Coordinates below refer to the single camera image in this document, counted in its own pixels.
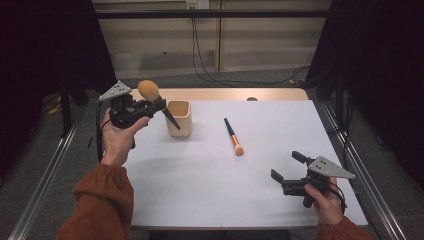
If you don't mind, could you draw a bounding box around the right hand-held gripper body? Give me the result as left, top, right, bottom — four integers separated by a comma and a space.
281, 155, 356, 208

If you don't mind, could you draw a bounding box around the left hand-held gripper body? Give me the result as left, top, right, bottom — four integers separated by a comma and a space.
98, 80, 152, 130

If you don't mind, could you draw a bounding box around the large makeup brush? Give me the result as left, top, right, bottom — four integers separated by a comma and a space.
137, 79, 182, 131

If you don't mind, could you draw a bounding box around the cream square cup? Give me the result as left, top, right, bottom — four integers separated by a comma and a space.
165, 99, 193, 138

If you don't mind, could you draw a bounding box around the small makeup brush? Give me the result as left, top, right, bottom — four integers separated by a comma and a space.
223, 117, 245, 157

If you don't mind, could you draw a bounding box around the person's left hand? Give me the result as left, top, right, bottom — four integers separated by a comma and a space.
99, 108, 151, 167

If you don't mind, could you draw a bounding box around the person's right hand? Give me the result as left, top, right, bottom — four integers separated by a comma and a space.
303, 177, 348, 226

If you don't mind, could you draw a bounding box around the wooden table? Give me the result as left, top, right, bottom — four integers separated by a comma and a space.
128, 87, 310, 102

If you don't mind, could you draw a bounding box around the white table mat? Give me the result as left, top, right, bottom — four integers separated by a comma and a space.
123, 99, 369, 229

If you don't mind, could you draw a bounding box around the black curtain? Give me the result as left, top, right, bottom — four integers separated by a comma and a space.
304, 0, 424, 191
0, 0, 118, 174

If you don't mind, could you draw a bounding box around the long desk with dark edge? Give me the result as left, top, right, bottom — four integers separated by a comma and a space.
94, 9, 331, 19

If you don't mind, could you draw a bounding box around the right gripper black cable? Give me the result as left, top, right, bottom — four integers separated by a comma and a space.
328, 182, 348, 214

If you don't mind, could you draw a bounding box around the metal floor rail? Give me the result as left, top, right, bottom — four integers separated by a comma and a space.
8, 109, 84, 240
319, 99, 408, 240

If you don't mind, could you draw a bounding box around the black stand post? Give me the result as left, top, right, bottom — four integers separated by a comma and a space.
59, 74, 73, 138

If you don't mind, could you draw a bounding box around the black wall cable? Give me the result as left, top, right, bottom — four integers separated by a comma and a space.
191, 7, 311, 86
192, 7, 301, 84

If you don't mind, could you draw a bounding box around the white wall socket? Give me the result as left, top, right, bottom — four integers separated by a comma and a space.
185, 0, 210, 10

